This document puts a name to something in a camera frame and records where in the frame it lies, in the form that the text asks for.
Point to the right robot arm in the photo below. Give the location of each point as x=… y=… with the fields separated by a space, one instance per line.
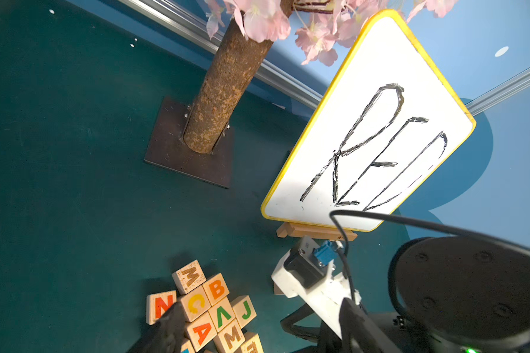
x=461 y=291

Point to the wooden block letter B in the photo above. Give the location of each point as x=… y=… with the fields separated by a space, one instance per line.
x=215 y=289

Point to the wooden block letter M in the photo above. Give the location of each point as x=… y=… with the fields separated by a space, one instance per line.
x=189 y=277

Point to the wooden block letter J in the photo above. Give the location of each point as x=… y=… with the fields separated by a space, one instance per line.
x=244 y=310

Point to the whiteboard with RED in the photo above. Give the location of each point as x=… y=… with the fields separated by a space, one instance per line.
x=388 y=120

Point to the wooden block letter V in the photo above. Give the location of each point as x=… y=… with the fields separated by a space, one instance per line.
x=221 y=314

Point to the wooden block letter C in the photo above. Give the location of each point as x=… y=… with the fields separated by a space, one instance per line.
x=194 y=304

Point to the wooden block letter N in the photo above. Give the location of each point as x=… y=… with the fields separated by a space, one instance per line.
x=158 y=304

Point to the wooden block letter A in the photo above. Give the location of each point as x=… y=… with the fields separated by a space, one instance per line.
x=201 y=332

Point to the pink cherry blossom tree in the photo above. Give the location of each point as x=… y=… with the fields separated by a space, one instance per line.
x=195 y=140

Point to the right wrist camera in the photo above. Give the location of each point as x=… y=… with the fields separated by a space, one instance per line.
x=307 y=271

